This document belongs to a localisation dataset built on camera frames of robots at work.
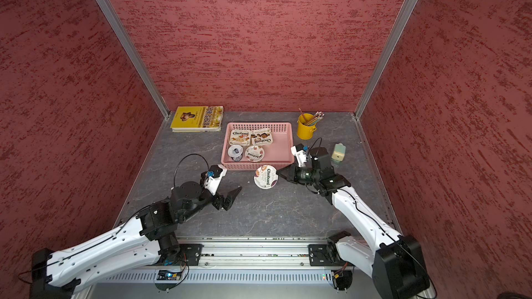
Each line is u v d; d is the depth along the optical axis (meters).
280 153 1.04
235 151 0.97
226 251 0.76
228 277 0.77
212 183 0.61
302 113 1.06
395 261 0.39
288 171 0.74
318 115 0.97
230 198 0.63
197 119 1.14
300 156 0.74
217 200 0.63
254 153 0.97
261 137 1.04
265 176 0.77
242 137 1.04
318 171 0.62
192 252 0.75
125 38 0.88
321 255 0.74
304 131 1.05
